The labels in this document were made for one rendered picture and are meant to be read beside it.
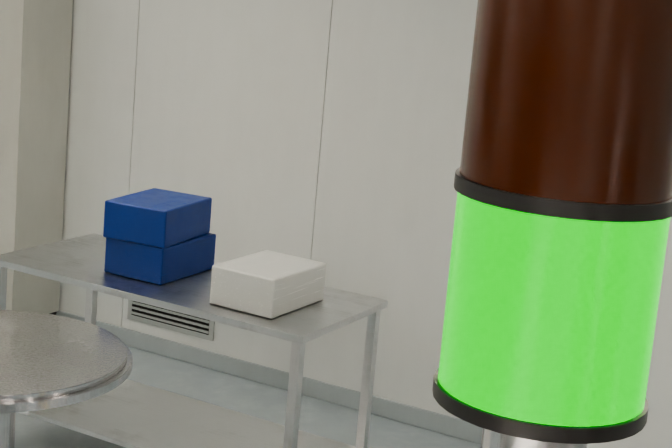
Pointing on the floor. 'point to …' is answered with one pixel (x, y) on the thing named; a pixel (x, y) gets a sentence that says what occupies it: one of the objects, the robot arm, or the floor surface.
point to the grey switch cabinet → (33, 125)
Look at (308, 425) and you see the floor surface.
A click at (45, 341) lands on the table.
